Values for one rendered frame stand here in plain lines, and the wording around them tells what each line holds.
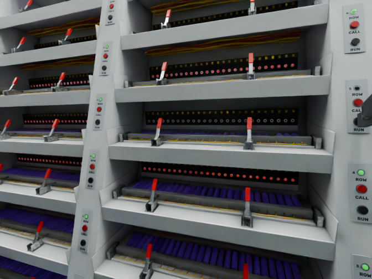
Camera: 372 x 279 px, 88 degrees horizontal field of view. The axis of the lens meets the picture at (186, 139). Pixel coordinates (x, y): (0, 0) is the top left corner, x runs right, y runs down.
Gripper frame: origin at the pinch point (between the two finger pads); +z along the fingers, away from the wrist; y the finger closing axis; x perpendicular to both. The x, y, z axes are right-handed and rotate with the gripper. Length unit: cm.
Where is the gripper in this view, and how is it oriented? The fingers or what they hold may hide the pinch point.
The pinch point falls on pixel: (371, 116)
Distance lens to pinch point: 52.8
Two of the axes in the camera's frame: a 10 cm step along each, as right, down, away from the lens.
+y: 9.5, 0.3, -3.0
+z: 2.9, 1.3, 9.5
